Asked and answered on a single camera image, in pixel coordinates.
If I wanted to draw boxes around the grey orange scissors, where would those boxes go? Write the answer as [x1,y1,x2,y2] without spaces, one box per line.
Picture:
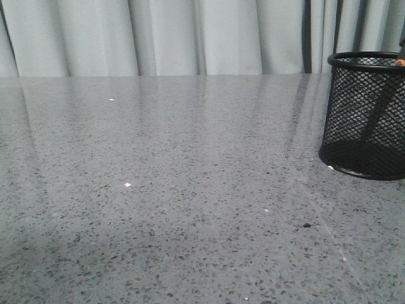
[360,30,404,143]

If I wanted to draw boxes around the black mesh bucket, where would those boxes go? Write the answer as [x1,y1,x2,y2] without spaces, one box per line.
[319,51,404,181]

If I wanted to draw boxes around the grey curtain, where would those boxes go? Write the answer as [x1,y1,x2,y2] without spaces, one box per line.
[1,1,404,77]

